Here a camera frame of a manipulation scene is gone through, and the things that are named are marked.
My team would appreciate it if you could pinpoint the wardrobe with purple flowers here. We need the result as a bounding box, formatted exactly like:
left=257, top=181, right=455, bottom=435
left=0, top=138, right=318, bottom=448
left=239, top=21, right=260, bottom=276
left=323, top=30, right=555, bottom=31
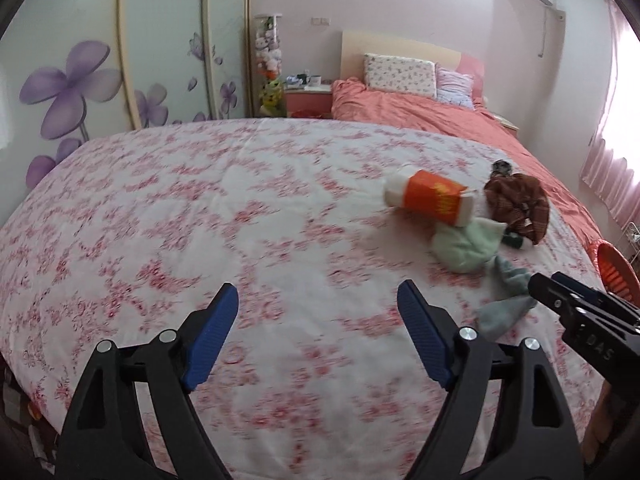
left=0, top=0, right=251, bottom=221

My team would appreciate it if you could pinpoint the floral pink white tablecloth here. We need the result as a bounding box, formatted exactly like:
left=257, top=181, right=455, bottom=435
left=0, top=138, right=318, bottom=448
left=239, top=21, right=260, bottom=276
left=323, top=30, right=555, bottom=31
left=0, top=117, right=608, bottom=480

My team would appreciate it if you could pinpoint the orange plastic basket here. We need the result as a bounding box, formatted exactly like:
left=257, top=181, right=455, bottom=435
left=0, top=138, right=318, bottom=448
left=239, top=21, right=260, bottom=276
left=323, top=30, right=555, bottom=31
left=590, top=241, right=640, bottom=306

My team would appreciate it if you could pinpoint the beige nightstand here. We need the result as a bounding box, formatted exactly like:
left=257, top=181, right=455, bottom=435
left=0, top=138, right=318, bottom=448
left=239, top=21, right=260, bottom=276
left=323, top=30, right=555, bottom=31
left=492, top=112, right=521, bottom=136

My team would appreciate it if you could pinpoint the orange white bottle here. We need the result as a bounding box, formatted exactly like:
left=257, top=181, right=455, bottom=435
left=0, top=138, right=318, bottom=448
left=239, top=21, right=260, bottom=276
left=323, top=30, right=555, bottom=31
left=384, top=170, right=477, bottom=226

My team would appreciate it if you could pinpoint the brown plaid cloth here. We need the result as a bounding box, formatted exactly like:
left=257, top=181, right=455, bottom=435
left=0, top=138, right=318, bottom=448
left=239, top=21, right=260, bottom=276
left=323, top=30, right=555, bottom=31
left=484, top=172, right=551, bottom=246

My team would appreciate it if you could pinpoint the pink striped pillow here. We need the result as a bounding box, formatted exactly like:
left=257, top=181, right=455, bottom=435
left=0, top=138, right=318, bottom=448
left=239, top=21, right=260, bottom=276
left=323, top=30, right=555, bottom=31
left=436, top=66, right=475, bottom=110

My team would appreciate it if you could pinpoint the pink curtain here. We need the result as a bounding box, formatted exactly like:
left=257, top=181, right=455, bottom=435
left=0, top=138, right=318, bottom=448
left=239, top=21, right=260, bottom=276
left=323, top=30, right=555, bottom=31
left=580, top=0, right=640, bottom=226

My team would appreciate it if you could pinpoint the floral pillow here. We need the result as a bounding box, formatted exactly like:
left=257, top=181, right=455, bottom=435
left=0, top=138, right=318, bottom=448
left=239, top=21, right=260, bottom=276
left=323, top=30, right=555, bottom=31
left=363, top=53, right=438, bottom=100

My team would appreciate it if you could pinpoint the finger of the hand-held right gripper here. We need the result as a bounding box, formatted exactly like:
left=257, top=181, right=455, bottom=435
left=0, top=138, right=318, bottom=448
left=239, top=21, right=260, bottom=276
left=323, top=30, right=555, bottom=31
left=552, top=271, right=640, bottom=317
left=527, top=272, right=640, bottom=381

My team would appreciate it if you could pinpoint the grey sock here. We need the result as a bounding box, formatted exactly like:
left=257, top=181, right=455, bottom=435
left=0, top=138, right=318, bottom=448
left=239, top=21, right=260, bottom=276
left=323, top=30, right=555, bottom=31
left=475, top=255, right=538, bottom=341

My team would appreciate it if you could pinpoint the white wire rack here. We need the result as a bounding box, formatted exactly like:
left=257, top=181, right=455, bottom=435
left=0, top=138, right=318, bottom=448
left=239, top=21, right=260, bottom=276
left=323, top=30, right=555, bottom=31
left=620, top=225, right=640, bottom=261

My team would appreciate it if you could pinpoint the coral pink duvet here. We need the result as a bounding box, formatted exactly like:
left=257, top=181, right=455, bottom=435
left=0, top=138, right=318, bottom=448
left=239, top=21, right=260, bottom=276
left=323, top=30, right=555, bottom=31
left=331, top=77, right=603, bottom=246

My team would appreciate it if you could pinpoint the pale green sock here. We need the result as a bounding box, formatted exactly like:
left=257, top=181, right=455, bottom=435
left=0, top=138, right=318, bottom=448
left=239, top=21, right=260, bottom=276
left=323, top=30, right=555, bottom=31
left=431, top=217, right=507, bottom=274

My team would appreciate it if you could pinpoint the yellow plush toy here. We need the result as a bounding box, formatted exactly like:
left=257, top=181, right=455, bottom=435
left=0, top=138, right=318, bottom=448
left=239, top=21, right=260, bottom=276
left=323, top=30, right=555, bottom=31
left=259, top=80, right=286, bottom=117

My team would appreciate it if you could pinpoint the pink nightstand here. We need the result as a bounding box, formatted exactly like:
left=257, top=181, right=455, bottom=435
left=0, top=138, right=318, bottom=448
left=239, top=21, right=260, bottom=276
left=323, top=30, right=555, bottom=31
left=284, top=85, right=335, bottom=120

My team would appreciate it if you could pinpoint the air conditioner pipe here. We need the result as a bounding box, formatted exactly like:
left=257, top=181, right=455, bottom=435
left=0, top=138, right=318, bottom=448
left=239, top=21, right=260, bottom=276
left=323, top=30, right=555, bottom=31
left=537, top=5, right=566, bottom=58

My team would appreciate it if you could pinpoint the clear tube of plush toys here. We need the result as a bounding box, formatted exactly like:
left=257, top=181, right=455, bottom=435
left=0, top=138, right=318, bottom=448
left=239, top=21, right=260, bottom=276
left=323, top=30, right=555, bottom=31
left=254, top=13, right=286, bottom=118

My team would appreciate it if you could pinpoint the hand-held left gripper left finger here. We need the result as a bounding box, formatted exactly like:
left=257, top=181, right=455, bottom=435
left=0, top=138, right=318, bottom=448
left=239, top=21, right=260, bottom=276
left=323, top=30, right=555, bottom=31
left=54, top=282, right=240, bottom=480

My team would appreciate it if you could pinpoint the beige pink headboard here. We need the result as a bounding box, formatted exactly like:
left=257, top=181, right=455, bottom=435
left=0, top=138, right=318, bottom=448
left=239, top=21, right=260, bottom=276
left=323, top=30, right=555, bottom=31
left=341, top=30, right=486, bottom=106

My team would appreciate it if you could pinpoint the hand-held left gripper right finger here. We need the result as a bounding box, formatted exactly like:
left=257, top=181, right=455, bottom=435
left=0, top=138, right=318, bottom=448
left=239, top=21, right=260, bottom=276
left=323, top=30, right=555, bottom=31
left=396, top=279, right=586, bottom=480

